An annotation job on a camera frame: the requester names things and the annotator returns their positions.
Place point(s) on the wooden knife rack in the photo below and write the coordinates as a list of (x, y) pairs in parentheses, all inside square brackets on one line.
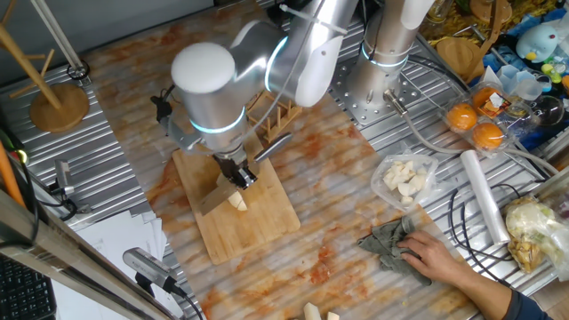
[(289, 118)]

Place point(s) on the steel frame bar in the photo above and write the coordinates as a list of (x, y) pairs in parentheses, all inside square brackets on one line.
[(66, 262)]

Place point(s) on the small white radish chunk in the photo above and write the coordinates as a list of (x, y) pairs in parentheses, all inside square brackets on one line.
[(332, 316)]

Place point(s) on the small silver camera on clamp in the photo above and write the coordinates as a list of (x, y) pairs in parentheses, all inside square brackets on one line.
[(63, 175)]

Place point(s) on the white plastic bag roll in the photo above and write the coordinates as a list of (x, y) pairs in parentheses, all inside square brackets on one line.
[(484, 195)]

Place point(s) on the round wooden disc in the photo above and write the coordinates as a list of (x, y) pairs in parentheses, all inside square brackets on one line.
[(458, 58)]

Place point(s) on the orange marbled table mat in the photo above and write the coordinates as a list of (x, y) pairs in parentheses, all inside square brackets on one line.
[(311, 200)]

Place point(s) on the silver bracket with black connector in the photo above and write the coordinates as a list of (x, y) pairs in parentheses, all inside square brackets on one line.
[(180, 135)]

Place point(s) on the clear plastic fruit pack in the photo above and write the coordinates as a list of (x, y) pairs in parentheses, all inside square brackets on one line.
[(515, 120)]

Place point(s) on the large silver camera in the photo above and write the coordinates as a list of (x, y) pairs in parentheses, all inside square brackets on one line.
[(146, 266)]

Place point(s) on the orange fruit with label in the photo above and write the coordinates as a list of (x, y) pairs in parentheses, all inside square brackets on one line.
[(482, 95)]

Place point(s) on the wooden cutting board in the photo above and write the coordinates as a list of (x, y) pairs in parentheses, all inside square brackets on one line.
[(258, 231)]

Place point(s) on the person's right forearm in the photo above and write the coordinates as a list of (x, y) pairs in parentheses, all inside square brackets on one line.
[(484, 291)]

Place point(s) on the grey-green cloth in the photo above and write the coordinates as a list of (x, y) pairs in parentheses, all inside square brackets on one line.
[(382, 242)]

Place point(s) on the person's right hand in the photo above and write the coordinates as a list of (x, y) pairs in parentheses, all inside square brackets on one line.
[(435, 258)]

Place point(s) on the large white radish chunk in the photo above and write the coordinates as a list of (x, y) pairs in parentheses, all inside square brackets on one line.
[(311, 312)]

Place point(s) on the white paper stack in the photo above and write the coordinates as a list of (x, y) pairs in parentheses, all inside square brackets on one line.
[(120, 235)]

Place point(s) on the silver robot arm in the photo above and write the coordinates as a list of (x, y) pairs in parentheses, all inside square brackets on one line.
[(209, 102)]

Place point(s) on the blue plush toy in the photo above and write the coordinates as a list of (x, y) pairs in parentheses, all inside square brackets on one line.
[(535, 42)]

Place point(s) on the steel cleaver knife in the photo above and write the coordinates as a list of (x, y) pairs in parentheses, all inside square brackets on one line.
[(218, 200)]

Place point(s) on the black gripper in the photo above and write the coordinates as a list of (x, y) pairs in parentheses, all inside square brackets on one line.
[(229, 166)]

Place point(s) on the wooden mug tree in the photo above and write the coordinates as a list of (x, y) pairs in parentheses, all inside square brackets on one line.
[(60, 109)]

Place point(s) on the clear bag of vegetable scraps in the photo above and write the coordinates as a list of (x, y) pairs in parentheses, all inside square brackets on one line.
[(533, 231)]

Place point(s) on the orange pole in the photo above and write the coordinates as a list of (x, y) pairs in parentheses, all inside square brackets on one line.
[(9, 178)]

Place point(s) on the clear glass bowl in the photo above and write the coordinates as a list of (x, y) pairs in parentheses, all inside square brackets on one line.
[(547, 111)]

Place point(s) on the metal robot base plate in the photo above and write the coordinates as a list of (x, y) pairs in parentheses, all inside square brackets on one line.
[(411, 89)]

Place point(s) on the black keyboard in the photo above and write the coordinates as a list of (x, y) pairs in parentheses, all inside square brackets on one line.
[(22, 293)]

